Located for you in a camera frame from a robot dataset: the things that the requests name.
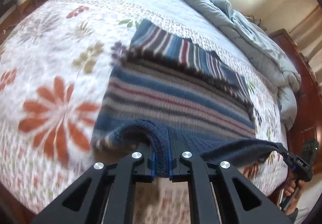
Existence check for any blue striped knit sweater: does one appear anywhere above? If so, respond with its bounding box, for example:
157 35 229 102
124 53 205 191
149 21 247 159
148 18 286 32
91 20 279 177

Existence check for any grey sleeve right forearm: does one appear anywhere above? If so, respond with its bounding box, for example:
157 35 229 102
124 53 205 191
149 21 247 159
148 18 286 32
285 207 298 224

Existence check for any person's right hand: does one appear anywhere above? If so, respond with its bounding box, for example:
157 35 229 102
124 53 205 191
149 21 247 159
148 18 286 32
283 176 305 215

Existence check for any grey-green comforter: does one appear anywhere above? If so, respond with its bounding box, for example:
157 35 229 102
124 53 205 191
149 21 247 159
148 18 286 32
184 0 301 130

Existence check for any white floral quilted bedspread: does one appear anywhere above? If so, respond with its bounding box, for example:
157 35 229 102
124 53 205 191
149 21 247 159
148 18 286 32
1 0 287 223

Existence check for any dark wooden bed frame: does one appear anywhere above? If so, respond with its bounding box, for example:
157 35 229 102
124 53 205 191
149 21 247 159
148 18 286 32
267 28 322 199

